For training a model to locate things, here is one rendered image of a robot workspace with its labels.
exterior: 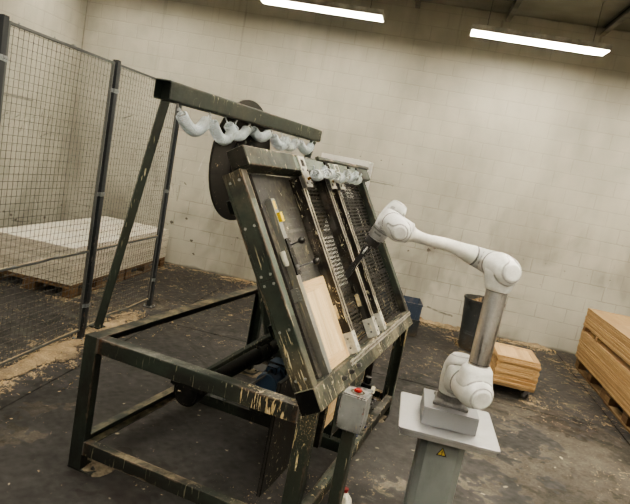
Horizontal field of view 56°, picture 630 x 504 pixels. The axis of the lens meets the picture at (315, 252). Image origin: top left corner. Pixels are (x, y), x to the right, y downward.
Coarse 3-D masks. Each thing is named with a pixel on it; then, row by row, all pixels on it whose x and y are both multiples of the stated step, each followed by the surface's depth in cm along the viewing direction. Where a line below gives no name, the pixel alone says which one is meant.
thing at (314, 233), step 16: (304, 160) 352; (304, 176) 343; (304, 192) 345; (304, 208) 346; (304, 224) 347; (320, 240) 344; (320, 256) 345; (320, 272) 346; (336, 288) 343; (336, 304) 344; (352, 336) 342; (352, 352) 343
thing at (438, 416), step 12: (432, 396) 316; (420, 408) 321; (432, 408) 300; (444, 408) 302; (468, 408) 309; (432, 420) 300; (444, 420) 299; (456, 420) 298; (468, 420) 297; (468, 432) 298
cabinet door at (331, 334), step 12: (312, 288) 324; (324, 288) 340; (312, 300) 320; (324, 300) 335; (324, 312) 330; (324, 324) 324; (336, 324) 340; (324, 336) 319; (336, 336) 335; (336, 348) 329; (336, 360) 323
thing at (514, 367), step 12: (504, 348) 622; (516, 348) 632; (492, 360) 617; (504, 360) 591; (516, 360) 590; (528, 360) 591; (504, 372) 593; (516, 372) 591; (528, 372) 590; (504, 384) 595; (516, 384) 592; (528, 384) 591
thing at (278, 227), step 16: (272, 208) 307; (272, 224) 307; (288, 256) 306; (288, 272) 306; (304, 288) 309; (304, 304) 305; (304, 320) 305; (320, 336) 308; (320, 352) 304; (320, 368) 304
